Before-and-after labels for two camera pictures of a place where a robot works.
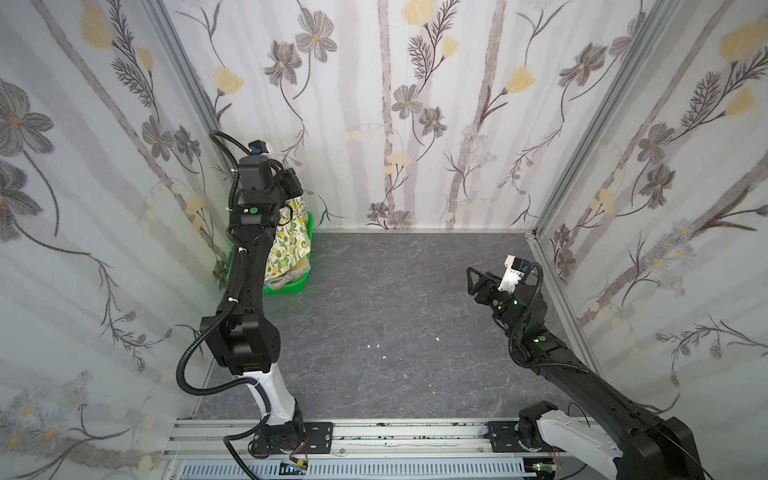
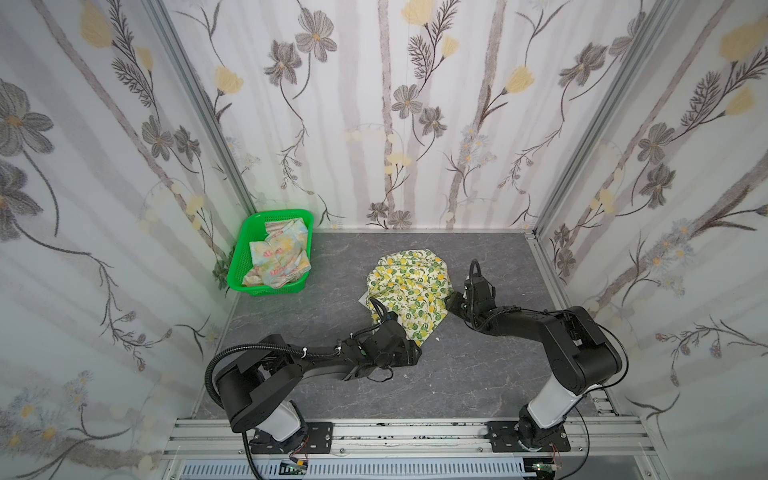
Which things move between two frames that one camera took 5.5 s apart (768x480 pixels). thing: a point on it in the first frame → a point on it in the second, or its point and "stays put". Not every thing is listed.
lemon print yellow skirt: (289, 255) → (414, 285)
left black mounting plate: (294, 438) stays put
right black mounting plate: (504, 438) stays put
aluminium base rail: (437, 439) stays put
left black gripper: (291, 182) → (405, 346)
